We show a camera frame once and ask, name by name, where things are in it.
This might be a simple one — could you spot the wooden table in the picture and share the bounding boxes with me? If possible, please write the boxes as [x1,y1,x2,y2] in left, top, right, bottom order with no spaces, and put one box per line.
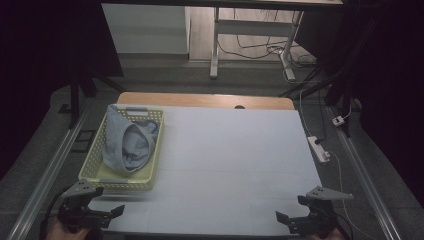
[116,92,296,111]

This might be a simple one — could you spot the person's left hand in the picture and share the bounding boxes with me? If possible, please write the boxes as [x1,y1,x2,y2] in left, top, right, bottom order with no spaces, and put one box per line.
[45,218,101,240]

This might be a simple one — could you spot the white cabinet panel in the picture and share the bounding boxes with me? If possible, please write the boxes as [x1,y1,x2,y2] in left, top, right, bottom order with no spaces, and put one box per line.
[101,3,191,55]

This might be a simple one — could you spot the yellow-green perforated plastic basket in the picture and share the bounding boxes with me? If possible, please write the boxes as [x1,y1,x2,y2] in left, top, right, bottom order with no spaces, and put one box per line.
[78,105,165,192]

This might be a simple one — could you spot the white table mat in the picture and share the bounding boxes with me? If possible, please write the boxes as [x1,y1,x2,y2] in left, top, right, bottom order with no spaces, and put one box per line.
[88,104,323,236]

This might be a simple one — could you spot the aluminium rail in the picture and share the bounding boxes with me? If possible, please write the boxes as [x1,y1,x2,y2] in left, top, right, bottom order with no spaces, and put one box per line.
[6,109,88,240]
[326,106,403,240]

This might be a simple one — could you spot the thin white cable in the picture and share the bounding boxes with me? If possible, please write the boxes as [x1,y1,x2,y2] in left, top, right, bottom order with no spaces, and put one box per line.
[328,150,379,240]

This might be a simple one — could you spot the black floor frame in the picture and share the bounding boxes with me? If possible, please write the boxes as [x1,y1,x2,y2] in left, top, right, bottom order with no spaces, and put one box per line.
[70,129,97,154]

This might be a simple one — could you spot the person's right hand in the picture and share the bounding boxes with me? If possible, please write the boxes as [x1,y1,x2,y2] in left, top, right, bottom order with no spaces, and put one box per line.
[304,228,346,240]

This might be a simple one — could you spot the black floor cables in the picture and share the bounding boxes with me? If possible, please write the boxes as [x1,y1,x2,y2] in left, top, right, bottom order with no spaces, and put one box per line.
[218,9,318,69]

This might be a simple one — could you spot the white power strip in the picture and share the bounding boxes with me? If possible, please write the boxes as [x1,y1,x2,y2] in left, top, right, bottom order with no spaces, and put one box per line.
[306,135,331,164]

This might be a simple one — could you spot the white metal desk frame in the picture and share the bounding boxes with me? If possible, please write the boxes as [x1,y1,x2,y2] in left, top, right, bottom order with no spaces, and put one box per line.
[209,6,305,81]

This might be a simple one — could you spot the light blue underpants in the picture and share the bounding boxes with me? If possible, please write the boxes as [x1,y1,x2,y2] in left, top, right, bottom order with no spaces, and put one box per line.
[102,104,160,178]

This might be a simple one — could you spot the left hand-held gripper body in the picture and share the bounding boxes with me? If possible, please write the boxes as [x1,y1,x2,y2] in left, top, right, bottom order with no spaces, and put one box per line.
[57,178,113,234]

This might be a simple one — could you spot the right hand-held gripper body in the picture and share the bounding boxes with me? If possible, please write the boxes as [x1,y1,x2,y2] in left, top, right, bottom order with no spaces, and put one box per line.
[286,185,354,238]

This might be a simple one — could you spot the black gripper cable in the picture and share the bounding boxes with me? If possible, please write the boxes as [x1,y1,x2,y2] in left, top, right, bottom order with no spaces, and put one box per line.
[39,186,73,240]

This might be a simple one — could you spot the black metal stand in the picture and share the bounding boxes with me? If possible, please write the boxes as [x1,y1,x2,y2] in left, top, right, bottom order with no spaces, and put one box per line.
[279,64,355,138]
[68,66,125,130]

